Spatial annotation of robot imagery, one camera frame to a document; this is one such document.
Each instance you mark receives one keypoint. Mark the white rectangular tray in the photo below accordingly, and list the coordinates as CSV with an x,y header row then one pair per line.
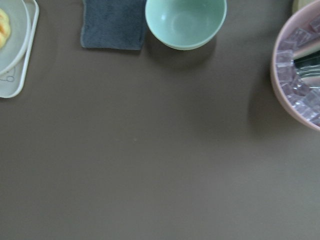
x,y
12,82

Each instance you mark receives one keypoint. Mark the mint green bowl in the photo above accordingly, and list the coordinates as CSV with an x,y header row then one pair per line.
x,y
185,24

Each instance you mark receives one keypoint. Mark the grey folded cloth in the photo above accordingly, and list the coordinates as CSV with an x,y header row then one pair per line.
x,y
113,24

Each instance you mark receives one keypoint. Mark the pink bowl with cubes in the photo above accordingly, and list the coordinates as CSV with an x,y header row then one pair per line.
x,y
295,65

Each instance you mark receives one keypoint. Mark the white round plate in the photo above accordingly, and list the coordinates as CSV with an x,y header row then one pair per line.
x,y
20,28

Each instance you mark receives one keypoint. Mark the glazed ring donut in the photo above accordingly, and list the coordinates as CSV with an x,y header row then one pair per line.
x,y
5,28

